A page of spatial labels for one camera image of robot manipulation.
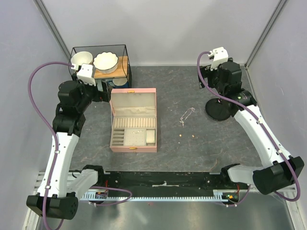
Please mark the cream watch pillow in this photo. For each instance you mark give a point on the cream watch pillow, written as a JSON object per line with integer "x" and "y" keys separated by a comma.
{"x": 150, "y": 136}

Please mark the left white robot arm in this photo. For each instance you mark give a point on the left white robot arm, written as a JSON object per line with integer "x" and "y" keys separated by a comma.
{"x": 55, "y": 197}

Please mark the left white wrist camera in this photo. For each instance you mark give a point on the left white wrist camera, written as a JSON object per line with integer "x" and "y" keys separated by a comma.
{"x": 85, "y": 73}

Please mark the black round stand base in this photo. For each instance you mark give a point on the black round stand base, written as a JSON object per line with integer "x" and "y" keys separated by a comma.
{"x": 219, "y": 109}

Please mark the white scalloped bowl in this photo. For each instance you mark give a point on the white scalloped bowl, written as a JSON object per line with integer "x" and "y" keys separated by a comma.
{"x": 106, "y": 62}

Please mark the blue mug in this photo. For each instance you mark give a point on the blue mug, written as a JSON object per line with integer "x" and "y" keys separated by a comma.
{"x": 118, "y": 83}

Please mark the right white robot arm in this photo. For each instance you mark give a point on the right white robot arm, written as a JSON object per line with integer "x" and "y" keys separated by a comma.
{"x": 279, "y": 169}

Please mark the pink jewelry box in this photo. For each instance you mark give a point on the pink jewelry box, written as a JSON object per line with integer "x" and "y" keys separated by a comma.
{"x": 133, "y": 109}

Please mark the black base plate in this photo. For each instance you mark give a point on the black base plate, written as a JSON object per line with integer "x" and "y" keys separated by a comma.
{"x": 168, "y": 184}

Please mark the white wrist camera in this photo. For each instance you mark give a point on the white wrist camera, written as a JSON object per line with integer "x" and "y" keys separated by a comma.
{"x": 85, "y": 73}
{"x": 218, "y": 55}

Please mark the black wire shelf rack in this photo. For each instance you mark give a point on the black wire shelf rack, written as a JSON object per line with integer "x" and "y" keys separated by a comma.
{"x": 123, "y": 70}

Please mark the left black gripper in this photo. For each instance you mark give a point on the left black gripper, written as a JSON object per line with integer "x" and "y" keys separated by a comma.
{"x": 104, "y": 95}

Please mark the white round bowl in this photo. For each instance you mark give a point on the white round bowl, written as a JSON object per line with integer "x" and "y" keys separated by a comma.
{"x": 80, "y": 58}

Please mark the grey slotted cable duct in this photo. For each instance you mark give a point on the grey slotted cable duct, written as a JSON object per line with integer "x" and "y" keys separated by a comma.
{"x": 93, "y": 196}

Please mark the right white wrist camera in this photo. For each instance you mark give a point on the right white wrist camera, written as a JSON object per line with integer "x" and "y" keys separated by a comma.
{"x": 218, "y": 55}

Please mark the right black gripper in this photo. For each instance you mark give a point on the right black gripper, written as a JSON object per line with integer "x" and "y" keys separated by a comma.
{"x": 205, "y": 72}

